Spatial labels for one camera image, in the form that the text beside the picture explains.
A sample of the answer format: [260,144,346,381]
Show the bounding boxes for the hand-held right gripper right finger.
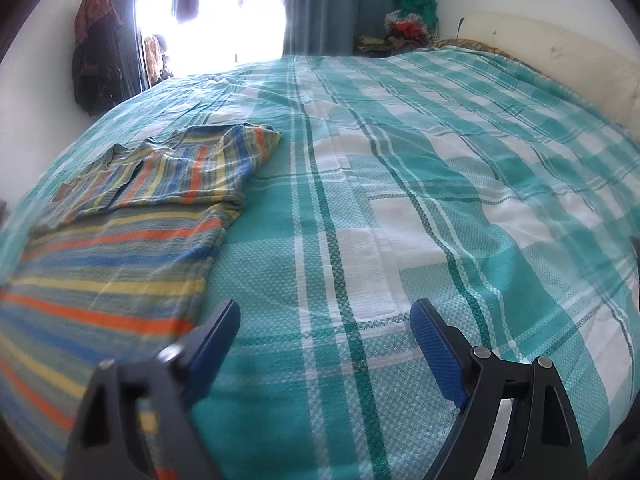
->
[409,298,590,480]

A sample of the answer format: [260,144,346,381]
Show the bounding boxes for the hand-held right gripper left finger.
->
[62,299,242,480]

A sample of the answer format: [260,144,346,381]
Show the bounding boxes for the striped knit sweater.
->
[0,122,283,480]

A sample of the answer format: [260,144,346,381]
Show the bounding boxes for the colourful clothes heap with green cloth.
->
[355,0,441,53]

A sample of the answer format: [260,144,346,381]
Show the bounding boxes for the teal checked bed blanket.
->
[0,45,640,480]

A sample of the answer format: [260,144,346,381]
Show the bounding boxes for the brown hanging garment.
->
[144,34,173,86]

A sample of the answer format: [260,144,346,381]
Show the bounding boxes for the blue-grey curtain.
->
[97,0,146,93]
[282,0,428,56]

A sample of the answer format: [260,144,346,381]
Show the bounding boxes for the yellow patterned sheet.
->
[432,37,556,81]

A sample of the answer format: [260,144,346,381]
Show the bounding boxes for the cream padded headboard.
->
[457,10,640,133]

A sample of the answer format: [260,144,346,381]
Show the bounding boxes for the dark clothes hanging on wall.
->
[70,0,126,116]

